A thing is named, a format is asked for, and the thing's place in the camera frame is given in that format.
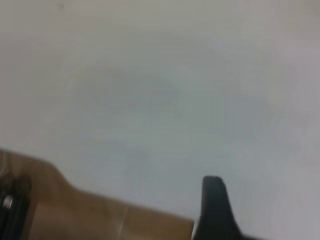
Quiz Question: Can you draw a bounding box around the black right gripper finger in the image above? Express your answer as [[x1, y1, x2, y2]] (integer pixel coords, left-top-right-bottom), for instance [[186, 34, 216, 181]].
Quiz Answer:
[[193, 175, 248, 240]]

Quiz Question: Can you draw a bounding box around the black metal fixture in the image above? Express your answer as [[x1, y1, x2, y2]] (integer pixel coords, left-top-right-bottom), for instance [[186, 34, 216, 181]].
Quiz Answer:
[[0, 174, 33, 240]]

